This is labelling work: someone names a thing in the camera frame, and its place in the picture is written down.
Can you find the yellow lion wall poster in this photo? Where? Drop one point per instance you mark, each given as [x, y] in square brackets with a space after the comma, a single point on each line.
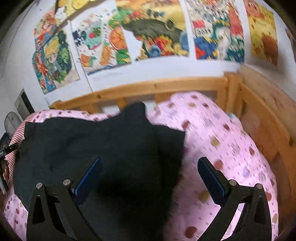
[263, 34]

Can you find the dark teapot wall poster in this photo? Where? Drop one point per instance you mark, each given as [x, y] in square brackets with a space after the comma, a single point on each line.
[157, 30]

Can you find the electric fan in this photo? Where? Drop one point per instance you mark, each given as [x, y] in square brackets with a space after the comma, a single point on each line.
[11, 122]

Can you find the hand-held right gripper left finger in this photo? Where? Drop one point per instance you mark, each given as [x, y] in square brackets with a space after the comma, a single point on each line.
[89, 183]

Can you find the wooden bed frame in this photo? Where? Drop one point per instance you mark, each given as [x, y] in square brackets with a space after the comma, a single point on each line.
[161, 87]

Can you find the grey wall panel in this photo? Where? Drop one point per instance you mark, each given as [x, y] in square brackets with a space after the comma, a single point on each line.
[23, 102]

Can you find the blue red wall poster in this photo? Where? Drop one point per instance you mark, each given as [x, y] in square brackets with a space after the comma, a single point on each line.
[217, 32]

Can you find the pink dotted bedsheet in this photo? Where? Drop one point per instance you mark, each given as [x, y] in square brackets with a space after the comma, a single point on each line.
[219, 143]

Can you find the orange figure wall poster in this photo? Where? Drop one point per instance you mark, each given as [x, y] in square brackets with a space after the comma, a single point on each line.
[41, 69]

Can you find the red striped cloth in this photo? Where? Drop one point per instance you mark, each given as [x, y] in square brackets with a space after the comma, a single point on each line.
[19, 129]

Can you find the dark padded jacket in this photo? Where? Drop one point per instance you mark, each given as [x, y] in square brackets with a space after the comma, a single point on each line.
[104, 143]

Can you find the green child wall poster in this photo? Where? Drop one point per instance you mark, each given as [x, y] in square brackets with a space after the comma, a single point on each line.
[61, 58]

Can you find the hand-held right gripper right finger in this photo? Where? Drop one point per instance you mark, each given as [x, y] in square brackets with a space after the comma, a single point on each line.
[211, 183]

